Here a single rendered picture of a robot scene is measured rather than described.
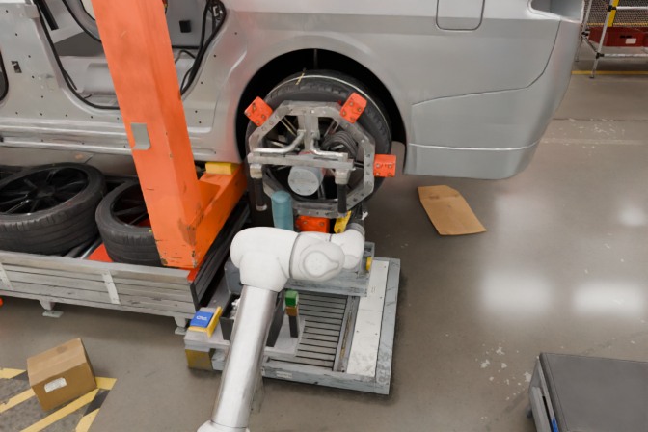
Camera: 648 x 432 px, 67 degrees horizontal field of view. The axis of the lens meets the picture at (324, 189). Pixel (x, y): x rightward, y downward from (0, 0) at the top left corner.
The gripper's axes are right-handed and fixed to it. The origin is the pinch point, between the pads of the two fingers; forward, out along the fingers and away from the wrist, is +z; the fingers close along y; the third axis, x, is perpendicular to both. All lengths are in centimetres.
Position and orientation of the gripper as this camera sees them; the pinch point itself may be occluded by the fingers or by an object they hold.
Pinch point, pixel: (361, 203)
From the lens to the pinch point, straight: 223.2
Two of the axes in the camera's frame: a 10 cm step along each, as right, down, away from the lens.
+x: -7.2, -6.5, -2.4
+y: 6.7, -5.5, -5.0
